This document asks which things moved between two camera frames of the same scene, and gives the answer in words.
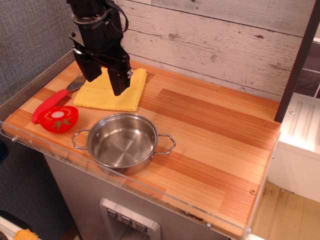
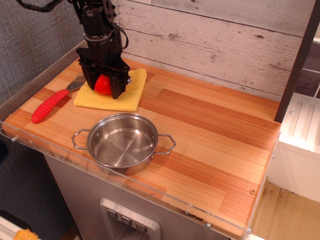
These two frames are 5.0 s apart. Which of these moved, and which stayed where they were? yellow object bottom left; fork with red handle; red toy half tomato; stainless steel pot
Moved: red toy half tomato
Stayed: fork with red handle; stainless steel pot; yellow object bottom left
